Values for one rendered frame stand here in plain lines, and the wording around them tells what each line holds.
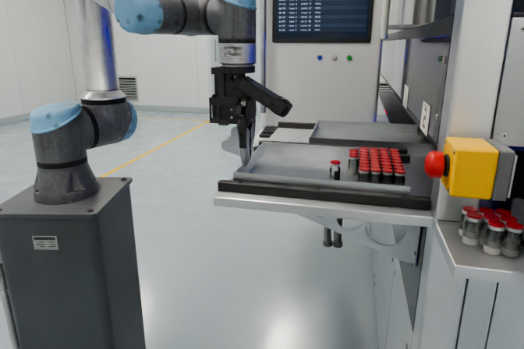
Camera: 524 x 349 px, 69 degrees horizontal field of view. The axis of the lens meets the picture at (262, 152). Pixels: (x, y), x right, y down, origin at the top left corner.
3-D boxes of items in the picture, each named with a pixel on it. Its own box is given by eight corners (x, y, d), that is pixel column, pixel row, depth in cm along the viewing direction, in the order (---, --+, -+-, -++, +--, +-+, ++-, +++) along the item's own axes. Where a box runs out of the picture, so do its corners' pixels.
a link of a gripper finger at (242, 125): (242, 144, 82) (242, 103, 80) (250, 144, 82) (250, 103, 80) (235, 149, 78) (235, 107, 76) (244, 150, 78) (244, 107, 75)
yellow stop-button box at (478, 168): (489, 184, 59) (497, 138, 57) (506, 202, 52) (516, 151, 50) (437, 180, 61) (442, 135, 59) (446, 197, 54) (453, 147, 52)
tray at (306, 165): (396, 163, 95) (398, 149, 94) (408, 204, 71) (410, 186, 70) (263, 154, 103) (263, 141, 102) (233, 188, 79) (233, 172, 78)
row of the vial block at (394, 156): (396, 167, 92) (398, 149, 90) (404, 195, 75) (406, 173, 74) (387, 167, 92) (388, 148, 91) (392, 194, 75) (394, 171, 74)
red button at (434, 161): (447, 174, 59) (451, 149, 57) (454, 183, 55) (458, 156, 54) (421, 172, 59) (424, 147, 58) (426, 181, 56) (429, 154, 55)
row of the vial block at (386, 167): (387, 167, 92) (388, 148, 91) (391, 194, 75) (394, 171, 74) (377, 166, 93) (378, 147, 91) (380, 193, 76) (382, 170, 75)
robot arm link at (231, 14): (230, -13, 79) (264, -16, 75) (231, 43, 82) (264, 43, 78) (204, -17, 73) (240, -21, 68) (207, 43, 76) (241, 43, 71)
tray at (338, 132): (423, 135, 125) (423, 125, 124) (438, 157, 101) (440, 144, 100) (317, 129, 132) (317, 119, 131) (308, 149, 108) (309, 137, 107)
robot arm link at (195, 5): (151, -6, 76) (192, -9, 71) (190, -1, 85) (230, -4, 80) (154, 36, 79) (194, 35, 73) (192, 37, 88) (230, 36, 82)
